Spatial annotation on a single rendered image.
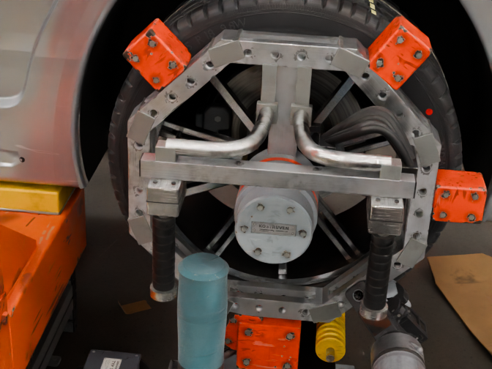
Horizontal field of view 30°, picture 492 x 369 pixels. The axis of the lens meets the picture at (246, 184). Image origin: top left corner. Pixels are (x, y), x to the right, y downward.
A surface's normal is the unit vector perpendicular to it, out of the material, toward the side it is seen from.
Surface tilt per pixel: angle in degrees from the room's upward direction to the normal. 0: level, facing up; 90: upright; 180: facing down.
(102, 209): 0
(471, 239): 0
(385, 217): 90
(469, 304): 1
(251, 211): 90
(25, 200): 90
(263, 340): 90
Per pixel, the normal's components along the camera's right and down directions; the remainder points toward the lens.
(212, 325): 0.45, 0.41
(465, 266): 0.11, -0.79
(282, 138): -0.09, 0.44
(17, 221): 0.04, -0.90
